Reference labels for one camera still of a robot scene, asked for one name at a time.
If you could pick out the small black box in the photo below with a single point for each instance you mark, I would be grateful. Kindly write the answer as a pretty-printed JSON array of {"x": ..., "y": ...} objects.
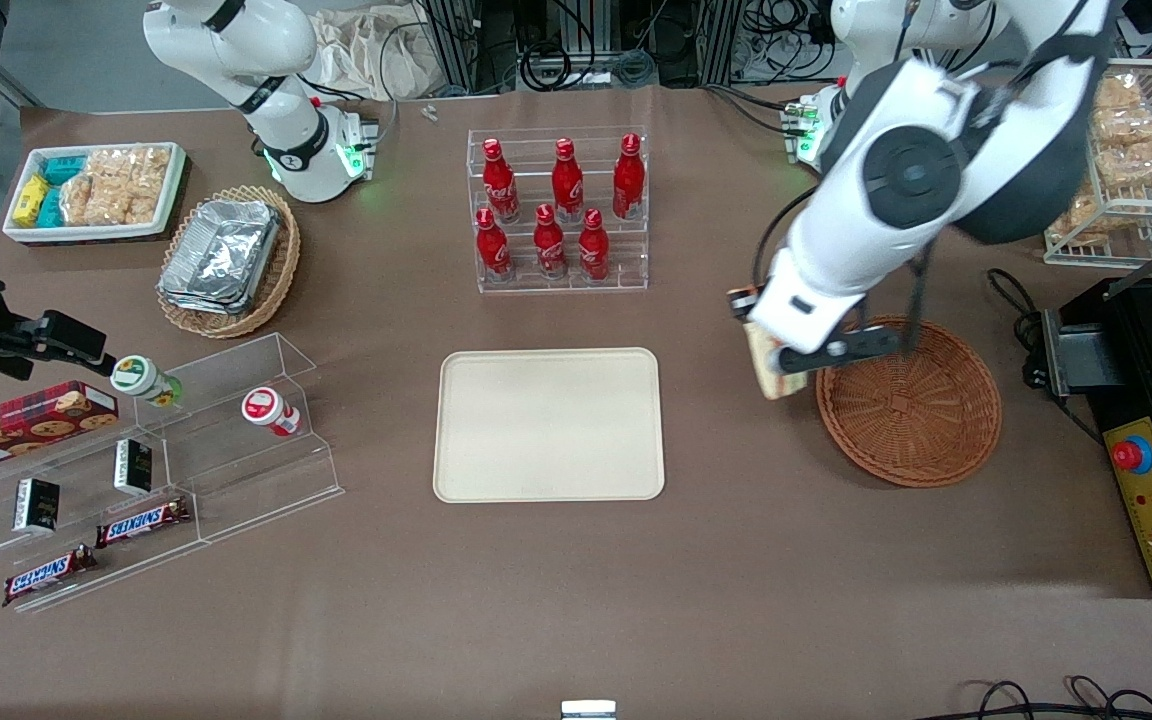
[
  {"x": 37, "y": 505},
  {"x": 134, "y": 466}
]

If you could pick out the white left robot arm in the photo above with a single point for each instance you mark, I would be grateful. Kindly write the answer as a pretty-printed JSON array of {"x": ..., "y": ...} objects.
[{"x": 916, "y": 170}]

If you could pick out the round brown wicker basket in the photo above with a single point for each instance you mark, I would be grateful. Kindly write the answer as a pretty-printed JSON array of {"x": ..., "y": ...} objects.
[{"x": 911, "y": 420}]

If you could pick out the black appliance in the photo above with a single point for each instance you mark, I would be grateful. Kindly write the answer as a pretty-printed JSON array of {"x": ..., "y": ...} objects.
[{"x": 1136, "y": 340}]

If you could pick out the clear rice cracker pack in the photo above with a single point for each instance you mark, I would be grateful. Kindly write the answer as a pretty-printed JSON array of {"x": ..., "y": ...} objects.
[
  {"x": 1131, "y": 128},
  {"x": 1119, "y": 92},
  {"x": 1081, "y": 218},
  {"x": 150, "y": 166},
  {"x": 77, "y": 200},
  {"x": 108, "y": 166},
  {"x": 126, "y": 203},
  {"x": 1141, "y": 165}
]

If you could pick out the snickers bar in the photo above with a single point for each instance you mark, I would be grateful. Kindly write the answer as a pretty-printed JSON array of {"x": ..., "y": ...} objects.
[
  {"x": 141, "y": 522},
  {"x": 48, "y": 575}
]

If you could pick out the stack of foil trays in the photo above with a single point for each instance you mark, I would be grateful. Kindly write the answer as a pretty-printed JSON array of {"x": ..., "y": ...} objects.
[{"x": 221, "y": 255}]

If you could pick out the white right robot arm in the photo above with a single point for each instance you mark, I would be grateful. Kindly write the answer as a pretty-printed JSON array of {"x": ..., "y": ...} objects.
[{"x": 286, "y": 130}]

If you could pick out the aluminium frame post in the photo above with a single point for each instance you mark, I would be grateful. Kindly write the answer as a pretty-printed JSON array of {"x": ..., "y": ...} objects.
[
  {"x": 451, "y": 45},
  {"x": 721, "y": 40}
]

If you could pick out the red emergency stop button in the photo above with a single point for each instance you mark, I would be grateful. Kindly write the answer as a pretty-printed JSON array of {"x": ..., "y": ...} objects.
[{"x": 1131, "y": 455}]

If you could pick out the white rectangular snack tray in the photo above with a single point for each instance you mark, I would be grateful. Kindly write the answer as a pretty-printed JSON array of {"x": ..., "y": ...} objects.
[{"x": 21, "y": 160}]

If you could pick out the teal snack box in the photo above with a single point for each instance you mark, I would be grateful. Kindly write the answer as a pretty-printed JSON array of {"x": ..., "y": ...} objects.
[
  {"x": 51, "y": 208},
  {"x": 64, "y": 169}
]

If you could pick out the beige cloth bag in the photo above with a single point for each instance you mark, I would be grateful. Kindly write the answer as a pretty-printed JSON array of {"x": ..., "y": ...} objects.
[{"x": 366, "y": 55}]

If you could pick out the beige plastic tray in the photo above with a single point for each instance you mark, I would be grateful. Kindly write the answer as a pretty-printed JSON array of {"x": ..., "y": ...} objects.
[{"x": 548, "y": 425}]

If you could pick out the red cola bottle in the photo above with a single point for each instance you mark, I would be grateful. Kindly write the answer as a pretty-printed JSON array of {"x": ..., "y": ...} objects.
[
  {"x": 550, "y": 245},
  {"x": 567, "y": 185},
  {"x": 493, "y": 250},
  {"x": 629, "y": 180},
  {"x": 500, "y": 185},
  {"x": 593, "y": 250}
]

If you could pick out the green lid drink bottle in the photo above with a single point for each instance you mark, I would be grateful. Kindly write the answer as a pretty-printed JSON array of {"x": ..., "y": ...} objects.
[{"x": 141, "y": 378}]

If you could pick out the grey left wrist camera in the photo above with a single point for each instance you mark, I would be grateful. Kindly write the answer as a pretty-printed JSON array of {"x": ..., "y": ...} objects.
[{"x": 846, "y": 348}]

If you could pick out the oval light wicker basket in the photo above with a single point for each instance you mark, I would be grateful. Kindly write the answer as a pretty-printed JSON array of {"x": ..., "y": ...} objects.
[{"x": 286, "y": 260}]

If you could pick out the red lid drink bottle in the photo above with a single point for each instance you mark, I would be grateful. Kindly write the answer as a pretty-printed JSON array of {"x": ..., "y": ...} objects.
[{"x": 268, "y": 408}]

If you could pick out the triangle sandwich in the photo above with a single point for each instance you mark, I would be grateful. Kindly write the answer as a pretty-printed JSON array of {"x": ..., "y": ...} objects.
[{"x": 768, "y": 378}]

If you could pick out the clear acrylic bottle rack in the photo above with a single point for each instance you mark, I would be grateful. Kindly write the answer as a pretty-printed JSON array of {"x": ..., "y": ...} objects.
[{"x": 626, "y": 255}]

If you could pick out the yellow snack box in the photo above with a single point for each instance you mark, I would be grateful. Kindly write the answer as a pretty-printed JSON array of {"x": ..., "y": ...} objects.
[{"x": 31, "y": 200}]

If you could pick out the clear acrylic tiered shelf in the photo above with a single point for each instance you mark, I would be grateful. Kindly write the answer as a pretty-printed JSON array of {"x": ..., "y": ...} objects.
[{"x": 236, "y": 480}]

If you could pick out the red tartan cookie box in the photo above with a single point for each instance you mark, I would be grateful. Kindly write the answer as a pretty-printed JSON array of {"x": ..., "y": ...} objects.
[{"x": 26, "y": 428}]

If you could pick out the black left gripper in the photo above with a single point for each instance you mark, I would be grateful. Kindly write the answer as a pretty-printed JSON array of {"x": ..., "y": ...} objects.
[{"x": 742, "y": 302}]

